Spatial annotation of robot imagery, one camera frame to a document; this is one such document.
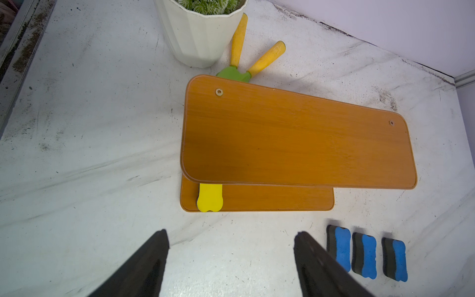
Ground orange wooden two-tier shelf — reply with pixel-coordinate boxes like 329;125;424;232
181;75;418;190

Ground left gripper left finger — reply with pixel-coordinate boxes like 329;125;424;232
90;229;169;297

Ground green succulent in white pot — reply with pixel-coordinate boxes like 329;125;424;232
155;1;247;68

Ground blue eraser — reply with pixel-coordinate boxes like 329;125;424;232
382;238;408;282
351;233;377;280
327;225;351;272

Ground yellow eraser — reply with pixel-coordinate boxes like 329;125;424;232
197;183;223;212

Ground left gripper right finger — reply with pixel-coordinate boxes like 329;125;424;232
294;231;372;297

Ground yellow handled garden tool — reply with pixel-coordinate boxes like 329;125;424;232
216;12;286;83

